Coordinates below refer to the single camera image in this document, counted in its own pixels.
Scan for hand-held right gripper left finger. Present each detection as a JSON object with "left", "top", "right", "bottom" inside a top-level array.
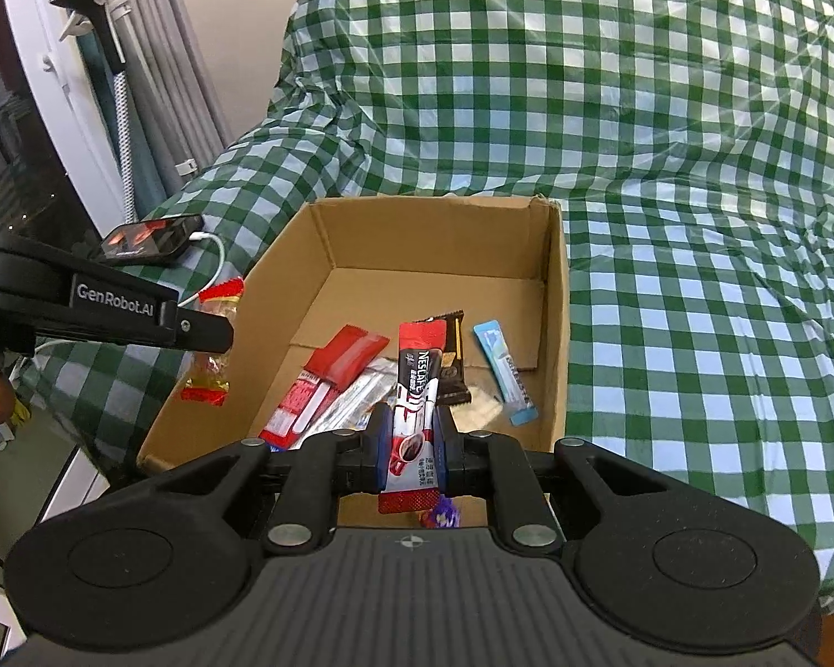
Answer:
[{"left": 104, "top": 403, "right": 396, "bottom": 551}]

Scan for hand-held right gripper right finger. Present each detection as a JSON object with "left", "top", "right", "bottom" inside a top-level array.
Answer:
[{"left": 432, "top": 404, "right": 720, "bottom": 551}]

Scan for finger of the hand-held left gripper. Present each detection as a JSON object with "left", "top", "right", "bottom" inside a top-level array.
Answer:
[{"left": 176, "top": 302, "right": 236, "bottom": 354}]

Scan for red-ended clear candy packet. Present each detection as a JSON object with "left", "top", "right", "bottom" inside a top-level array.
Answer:
[{"left": 181, "top": 276, "right": 246, "bottom": 405}]

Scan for purple snack packet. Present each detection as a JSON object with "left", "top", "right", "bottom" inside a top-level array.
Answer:
[{"left": 417, "top": 493, "right": 463, "bottom": 529}]

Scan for silver stick packet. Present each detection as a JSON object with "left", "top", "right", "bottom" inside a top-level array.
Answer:
[
  {"left": 334, "top": 360, "right": 399, "bottom": 432},
  {"left": 304, "top": 368, "right": 390, "bottom": 437}
]

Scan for small red coffee sachet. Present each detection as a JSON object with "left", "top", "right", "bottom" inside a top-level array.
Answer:
[{"left": 379, "top": 320, "right": 446, "bottom": 514}]

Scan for dark brown chocolate bar packet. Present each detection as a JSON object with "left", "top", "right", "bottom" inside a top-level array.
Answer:
[{"left": 427, "top": 310, "right": 472, "bottom": 405}]

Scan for light blue stick packet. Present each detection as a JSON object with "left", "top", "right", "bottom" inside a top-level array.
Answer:
[{"left": 474, "top": 320, "right": 538, "bottom": 426}]

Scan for red white-striped snack packet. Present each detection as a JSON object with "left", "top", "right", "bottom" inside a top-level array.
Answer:
[{"left": 259, "top": 325, "right": 390, "bottom": 447}]

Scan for cardboard box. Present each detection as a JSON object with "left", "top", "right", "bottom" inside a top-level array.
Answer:
[{"left": 135, "top": 196, "right": 571, "bottom": 529}]

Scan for black smartphone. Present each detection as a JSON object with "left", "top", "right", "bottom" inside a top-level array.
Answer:
[{"left": 98, "top": 214, "right": 205, "bottom": 263}]

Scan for dark glass door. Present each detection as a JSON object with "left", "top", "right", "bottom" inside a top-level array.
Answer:
[{"left": 0, "top": 0, "right": 91, "bottom": 244}]

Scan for grey curtain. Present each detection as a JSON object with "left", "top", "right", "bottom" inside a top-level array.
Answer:
[{"left": 115, "top": 0, "right": 234, "bottom": 223}]

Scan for black garment steamer head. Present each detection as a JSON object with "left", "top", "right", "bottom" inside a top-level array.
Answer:
[{"left": 50, "top": 0, "right": 127, "bottom": 74}]

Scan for green checked cloth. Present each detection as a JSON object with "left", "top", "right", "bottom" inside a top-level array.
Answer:
[{"left": 31, "top": 0, "right": 834, "bottom": 613}]

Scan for white door frame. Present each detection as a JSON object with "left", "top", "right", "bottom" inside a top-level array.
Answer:
[{"left": 0, "top": 0, "right": 130, "bottom": 237}]

